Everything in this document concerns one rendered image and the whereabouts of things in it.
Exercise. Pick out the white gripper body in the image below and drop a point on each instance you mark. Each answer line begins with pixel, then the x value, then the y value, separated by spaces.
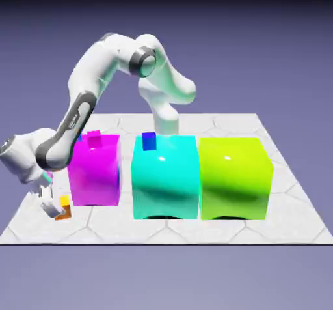
pixel 49 207

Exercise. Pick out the small orange cube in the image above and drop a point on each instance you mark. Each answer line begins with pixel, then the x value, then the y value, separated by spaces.
pixel 65 205

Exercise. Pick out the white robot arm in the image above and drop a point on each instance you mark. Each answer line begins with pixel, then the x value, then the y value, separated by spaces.
pixel 85 80

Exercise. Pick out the small magenta cube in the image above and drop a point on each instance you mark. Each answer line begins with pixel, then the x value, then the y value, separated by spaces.
pixel 95 139

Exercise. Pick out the small blue cube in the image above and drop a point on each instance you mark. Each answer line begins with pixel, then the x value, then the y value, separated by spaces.
pixel 149 142

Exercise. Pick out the large magenta box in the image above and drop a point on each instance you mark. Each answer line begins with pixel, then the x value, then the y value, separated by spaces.
pixel 96 174

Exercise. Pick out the large cyan box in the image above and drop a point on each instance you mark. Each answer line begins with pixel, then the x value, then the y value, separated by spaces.
pixel 164 179

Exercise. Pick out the large lime green box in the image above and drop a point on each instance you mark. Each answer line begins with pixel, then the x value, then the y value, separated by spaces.
pixel 234 179

